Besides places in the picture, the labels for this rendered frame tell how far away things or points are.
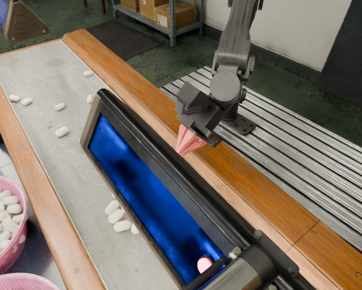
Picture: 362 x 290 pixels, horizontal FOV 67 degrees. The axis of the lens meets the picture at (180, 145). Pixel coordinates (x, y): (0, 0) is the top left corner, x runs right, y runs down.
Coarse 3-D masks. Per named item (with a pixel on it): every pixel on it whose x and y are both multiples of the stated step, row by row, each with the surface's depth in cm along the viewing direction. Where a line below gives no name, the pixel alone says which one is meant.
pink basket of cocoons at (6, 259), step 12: (0, 180) 65; (12, 180) 64; (12, 192) 65; (24, 204) 59; (24, 216) 57; (24, 228) 60; (12, 240) 53; (12, 252) 56; (0, 264) 54; (12, 264) 59
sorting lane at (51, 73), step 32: (0, 64) 107; (32, 64) 107; (64, 64) 107; (32, 96) 92; (64, 96) 92; (32, 128) 81; (64, 160) 72; (64, 192) 65; (96, 192) 65; (96, 224) 59; (96, 256) 54; (128, 256) 54; (128, 288) 50; (160, 288) 50
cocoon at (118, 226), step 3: (117, 222) 57; (120, 222) 57; (123, 222) 57; (126, 222) 57; (129, 222) 58; (114, 225) 57; (117, 225) 57; (120, 225) 57; (123, 225) 57; (126, 225) 57; (129, 225) 57; (114, 228) 57; (117, 228) 57; (120, 228) 57; (123, 228) 57; (126, 228) 57; (117, 231) 57; (120, 231) 57
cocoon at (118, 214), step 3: (117, 210) 59; (120, 210) 59; (114, 213) 59; (117, 213) 59; (120, 213) 59; (123, 213) 60; (111, 216) 58; (114, 216) 58; (117, 216) 59; (120, 216) 59; (108, 219) 58; (111, 219) 58; (114, 219) 58; (117, 219) 59; (111, 222) 58; (114, 222) 58
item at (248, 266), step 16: (240, 256) 16; (256, 256) 16; (208, 272) 16; (224, 272) 15; (240, 272) 15; (256, 272) 15; (272, 272) 16; (192, 288) 16; (208, 288) 15; (224, 288) 15; (240, 288) 15; (256, 288) 15; (272, 288) 16
